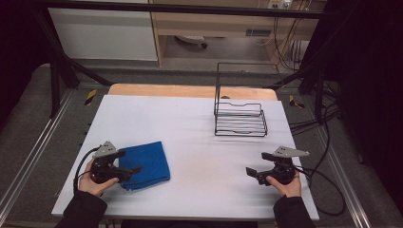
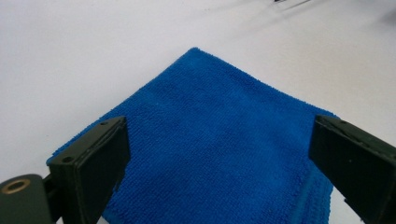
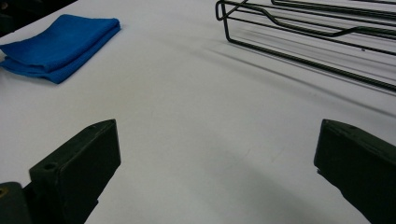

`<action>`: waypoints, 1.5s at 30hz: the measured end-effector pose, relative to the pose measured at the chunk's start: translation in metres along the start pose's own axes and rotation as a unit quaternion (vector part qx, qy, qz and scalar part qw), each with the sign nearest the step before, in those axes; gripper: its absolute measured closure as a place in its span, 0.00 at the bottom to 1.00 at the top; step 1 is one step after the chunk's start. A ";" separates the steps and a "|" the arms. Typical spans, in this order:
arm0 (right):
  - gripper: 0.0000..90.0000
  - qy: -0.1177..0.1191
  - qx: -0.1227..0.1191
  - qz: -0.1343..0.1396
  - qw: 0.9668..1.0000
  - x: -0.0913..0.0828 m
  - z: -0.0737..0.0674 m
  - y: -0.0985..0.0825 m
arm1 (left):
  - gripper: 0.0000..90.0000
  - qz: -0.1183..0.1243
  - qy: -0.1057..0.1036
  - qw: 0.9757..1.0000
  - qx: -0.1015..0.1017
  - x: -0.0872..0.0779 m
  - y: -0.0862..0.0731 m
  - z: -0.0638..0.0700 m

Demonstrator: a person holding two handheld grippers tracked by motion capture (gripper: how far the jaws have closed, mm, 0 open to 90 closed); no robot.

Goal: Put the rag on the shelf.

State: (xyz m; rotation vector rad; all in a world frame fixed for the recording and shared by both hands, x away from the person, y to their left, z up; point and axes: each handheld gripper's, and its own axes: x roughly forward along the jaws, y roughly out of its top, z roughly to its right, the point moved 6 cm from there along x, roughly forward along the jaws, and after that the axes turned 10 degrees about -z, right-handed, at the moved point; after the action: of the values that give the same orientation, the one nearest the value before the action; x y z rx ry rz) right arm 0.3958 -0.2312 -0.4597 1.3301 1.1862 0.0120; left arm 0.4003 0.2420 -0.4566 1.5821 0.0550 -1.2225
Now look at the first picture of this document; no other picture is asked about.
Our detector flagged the black metal crossbar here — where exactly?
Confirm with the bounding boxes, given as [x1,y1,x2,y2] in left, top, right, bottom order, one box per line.
[37,0,327,20]

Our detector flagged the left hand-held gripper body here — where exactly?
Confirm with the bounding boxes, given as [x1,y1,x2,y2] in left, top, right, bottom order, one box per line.
[89,141,126,185]

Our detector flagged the white power strip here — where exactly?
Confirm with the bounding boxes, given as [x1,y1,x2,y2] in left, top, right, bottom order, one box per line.
[267,0,293,10]

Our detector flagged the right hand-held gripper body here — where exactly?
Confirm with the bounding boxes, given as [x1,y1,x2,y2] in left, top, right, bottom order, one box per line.
[265,145,311,186]

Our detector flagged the person's right hand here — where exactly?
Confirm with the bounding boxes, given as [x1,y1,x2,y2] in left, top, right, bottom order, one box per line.
[265,171,302,200]

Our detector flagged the bundle of black floor cables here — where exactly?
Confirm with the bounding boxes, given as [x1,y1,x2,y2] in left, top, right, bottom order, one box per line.
[288,104,342,135]

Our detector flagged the white cabinet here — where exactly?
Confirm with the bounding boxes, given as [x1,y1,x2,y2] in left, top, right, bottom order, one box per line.
[47,0,159,62]

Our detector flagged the blue towel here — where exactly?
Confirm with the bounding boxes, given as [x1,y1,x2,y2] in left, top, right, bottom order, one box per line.
[118,141,172,192]

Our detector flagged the black wire rack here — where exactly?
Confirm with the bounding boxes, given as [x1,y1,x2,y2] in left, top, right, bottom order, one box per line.
[213,62,280,138]

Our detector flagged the black curtain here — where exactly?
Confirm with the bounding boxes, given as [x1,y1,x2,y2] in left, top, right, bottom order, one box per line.
[0,0,53,127]
[298,0,403,207]

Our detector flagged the aluminium rail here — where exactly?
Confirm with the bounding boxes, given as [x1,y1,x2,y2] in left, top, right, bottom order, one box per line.
[316,124,373,228]
[0,89,76,220]

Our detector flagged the hanging black cables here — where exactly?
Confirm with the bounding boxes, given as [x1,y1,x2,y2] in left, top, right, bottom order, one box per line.
[273,16,311,72]

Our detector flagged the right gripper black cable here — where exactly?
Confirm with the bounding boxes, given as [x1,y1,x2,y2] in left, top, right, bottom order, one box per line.
[294,107,347,218]

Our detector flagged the wooden table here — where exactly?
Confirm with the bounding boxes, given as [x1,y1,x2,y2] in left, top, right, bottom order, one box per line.
[106,83,279,102]

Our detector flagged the white board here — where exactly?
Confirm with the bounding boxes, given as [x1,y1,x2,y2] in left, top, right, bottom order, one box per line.
[50,94,320,222]

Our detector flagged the yellow black tape strip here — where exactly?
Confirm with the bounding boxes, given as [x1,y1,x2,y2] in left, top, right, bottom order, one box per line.
[84,88,98,107]
[288,94,306,109]

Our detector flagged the wooden desk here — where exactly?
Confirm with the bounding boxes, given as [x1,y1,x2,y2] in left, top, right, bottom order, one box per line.
[147,0,328,67]

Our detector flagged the person's left hand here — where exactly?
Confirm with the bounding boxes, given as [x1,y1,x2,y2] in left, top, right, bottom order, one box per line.
[78,158,121,198]

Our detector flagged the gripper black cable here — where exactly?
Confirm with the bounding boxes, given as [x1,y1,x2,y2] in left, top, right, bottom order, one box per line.
[72,146,101,195]
[294,107,347,218]

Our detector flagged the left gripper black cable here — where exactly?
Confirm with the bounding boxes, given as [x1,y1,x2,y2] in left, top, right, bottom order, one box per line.
[72,146,101,195]

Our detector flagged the chair base with caster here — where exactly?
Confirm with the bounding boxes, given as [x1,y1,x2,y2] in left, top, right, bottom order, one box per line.
[174,34,209,49]

